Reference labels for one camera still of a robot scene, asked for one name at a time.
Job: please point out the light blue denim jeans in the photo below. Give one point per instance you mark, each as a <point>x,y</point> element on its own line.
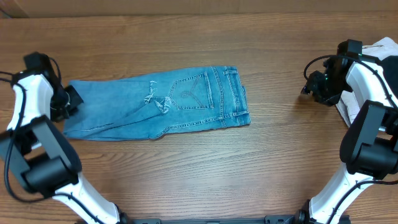
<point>150,106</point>

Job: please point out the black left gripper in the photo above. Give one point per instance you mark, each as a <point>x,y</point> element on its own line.
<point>75,100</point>

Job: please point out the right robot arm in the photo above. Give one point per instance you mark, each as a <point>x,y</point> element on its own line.
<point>368,151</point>

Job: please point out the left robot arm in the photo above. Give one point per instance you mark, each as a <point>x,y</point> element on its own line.
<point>38,154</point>

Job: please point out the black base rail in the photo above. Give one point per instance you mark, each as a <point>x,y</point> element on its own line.
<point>269,219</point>

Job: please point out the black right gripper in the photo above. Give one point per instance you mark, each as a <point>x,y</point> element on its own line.
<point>311,87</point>

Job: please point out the folded black garment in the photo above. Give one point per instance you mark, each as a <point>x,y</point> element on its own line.
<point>390,72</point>

